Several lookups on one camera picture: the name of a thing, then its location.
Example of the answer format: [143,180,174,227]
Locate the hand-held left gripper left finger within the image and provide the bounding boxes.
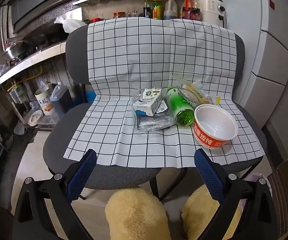
[13,149,98,240]

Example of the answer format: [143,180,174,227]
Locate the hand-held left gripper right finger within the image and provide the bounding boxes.
[194,149,279,240]

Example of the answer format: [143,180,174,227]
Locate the green plastic bottle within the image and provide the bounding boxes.
[166,86,195,127]

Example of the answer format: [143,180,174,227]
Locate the clear crinkled plastic wrapper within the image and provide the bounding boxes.
[178,80,221,105]

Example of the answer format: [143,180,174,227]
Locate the red white paper bowl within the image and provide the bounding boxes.
[193,104,239,149]

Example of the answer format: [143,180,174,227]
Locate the grey office chair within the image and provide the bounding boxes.
[43,22,268,202]

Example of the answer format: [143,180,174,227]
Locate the person's right leg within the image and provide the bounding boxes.
[181,185,224,240]

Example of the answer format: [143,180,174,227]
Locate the yellow fluffy slippers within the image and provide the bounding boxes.
[105,187,172,240]

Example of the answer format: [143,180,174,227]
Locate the white round bowl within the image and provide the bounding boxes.
[28,110,45,127]

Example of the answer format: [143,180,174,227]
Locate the clear plastic tray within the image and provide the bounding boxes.
[133,100,177,133]

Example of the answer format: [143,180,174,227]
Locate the dark blue-capped oil jug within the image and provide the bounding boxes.
[49,82,74,117]

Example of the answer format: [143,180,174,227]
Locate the cream printed tin can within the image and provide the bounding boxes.
[35,83,55,116]

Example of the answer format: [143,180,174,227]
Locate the white green milk carton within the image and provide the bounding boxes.
[133,88,163,117]

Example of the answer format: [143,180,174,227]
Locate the grey gas valve box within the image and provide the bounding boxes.
[9,84,27,103]

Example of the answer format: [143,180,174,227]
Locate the white kitchen counter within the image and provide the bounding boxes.
[0,41,67,90]

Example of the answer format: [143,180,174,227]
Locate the white black-checked cloth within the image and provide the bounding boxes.
[63,17,266,168]

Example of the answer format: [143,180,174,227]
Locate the steel cooking pot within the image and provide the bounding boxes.
[3,41,29,61]

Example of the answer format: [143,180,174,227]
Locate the white refrigerator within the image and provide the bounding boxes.
[216,0,288,157]

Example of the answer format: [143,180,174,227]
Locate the white plastic bag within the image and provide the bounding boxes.
[54,15,87,34]

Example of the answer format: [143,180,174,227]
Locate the dark red-labelled jar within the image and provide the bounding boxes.
[181,7,201,21]

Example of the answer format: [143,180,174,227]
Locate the white soymilk maker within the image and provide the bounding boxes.
[196,0,227,28]

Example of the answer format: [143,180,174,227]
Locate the dark vinegar jug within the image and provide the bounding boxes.
[163,0,182,20]

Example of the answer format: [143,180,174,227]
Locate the green yellow-capped bottle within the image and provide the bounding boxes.
[152,0,164,20]

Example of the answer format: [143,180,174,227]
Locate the steel range hood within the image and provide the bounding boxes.
[3,0,81,34]

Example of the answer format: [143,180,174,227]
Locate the clear cooking oil bottle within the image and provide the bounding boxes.
[183,0,197,12]

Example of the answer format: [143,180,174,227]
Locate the dark soy sauce bottle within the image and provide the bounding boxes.
[143,0,153,19]

